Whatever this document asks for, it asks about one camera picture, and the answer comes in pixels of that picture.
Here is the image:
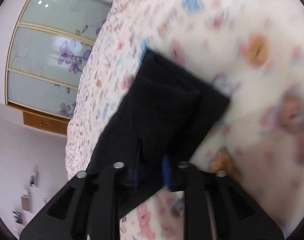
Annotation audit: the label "floral glass door wardrobe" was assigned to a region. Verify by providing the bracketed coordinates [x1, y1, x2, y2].
[5, 0, 112, 120]

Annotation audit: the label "animal print fleece blanket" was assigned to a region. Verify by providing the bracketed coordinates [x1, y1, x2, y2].
[65, 0, 304, 240]

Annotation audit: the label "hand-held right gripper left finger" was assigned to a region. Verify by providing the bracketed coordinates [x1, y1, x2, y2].
[20, 162, 142, 240]

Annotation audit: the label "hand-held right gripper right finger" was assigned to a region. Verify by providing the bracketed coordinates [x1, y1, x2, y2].
[162, 155, 284, 240]

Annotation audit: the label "white wall shelf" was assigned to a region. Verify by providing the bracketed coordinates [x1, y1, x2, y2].
[12, 165, 51, 227]

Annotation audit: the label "black pants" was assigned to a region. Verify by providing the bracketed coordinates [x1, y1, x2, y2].
[88, 49, 231, 218]

